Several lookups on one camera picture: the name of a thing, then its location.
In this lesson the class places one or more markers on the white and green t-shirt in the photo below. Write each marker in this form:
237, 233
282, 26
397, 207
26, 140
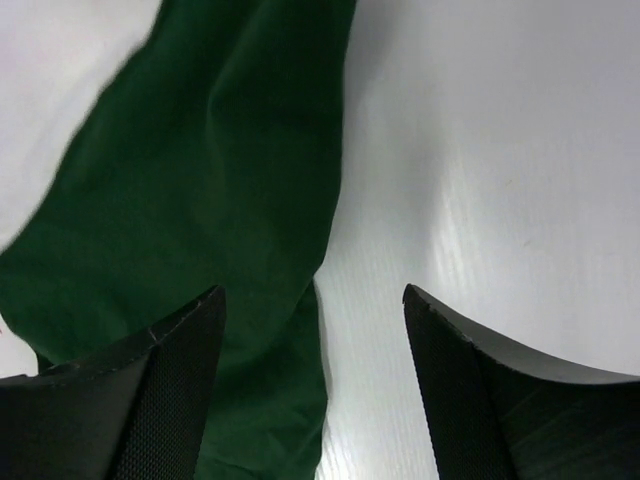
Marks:
212, 158

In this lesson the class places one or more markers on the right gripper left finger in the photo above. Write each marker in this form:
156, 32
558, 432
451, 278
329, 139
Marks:
134, 410

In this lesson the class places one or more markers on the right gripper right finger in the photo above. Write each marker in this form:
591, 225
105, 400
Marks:
498, 409

